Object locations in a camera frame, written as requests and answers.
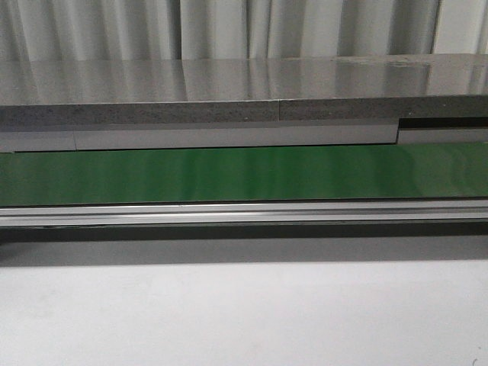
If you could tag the green conveyor belt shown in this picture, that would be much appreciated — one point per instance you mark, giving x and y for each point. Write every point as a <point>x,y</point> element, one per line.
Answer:
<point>287,173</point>

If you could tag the grey conveyor rear rail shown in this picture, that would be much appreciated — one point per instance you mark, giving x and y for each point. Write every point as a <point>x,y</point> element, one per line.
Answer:
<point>240,134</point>

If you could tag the aluminium conveyor front rail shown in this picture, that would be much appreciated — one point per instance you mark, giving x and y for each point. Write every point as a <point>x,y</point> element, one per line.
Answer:
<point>229,213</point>

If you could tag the white pleated curtain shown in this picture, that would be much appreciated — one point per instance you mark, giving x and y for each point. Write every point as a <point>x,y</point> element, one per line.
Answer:
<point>126,30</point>

